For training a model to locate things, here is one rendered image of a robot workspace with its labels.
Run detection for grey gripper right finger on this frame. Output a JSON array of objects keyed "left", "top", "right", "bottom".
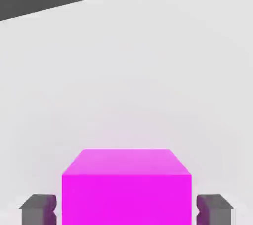
[{"left": 196, "top": 194, "right": 242, "bottom": 225}]

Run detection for small magenta cube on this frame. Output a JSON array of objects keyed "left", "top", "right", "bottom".
[{"left": 61, "top": 148, "right": 192, "bottom": 225}]

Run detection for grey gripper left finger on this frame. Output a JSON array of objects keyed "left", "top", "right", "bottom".
[{"left": 11, "top": 194, "right": 57, "bottom": 225}]

